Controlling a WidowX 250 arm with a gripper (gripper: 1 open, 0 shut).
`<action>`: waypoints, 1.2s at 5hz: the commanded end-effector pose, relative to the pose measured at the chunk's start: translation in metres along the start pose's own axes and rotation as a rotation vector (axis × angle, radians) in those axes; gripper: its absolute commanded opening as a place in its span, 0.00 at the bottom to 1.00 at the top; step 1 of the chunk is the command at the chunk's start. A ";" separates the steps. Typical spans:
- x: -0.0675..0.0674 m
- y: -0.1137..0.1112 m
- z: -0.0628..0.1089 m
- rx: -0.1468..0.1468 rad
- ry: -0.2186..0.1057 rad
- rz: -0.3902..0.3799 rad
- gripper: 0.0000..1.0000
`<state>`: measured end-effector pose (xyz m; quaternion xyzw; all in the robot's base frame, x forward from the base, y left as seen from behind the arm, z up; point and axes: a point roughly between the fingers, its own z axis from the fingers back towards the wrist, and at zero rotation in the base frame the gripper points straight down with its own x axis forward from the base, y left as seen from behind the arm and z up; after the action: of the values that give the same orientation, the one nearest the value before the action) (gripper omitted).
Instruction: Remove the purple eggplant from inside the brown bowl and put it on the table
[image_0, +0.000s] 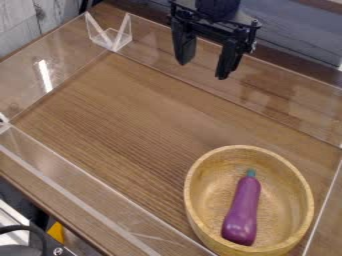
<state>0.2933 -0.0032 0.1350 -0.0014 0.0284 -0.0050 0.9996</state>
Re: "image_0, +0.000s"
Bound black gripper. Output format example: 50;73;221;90
169;0;261;80

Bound purple toy eggplant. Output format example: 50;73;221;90
220;169;260;246

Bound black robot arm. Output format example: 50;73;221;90
168;0;261;80

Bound brown wooden bowl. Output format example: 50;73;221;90
182;145;313;256

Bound yellow and black device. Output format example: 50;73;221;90
29;215;84;256

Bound clear acrylic corner bracket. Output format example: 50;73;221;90
84;13;132;52

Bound clear acrylic front wall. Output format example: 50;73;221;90
0;124;214;256

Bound black cable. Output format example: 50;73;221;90
0;224;47;256

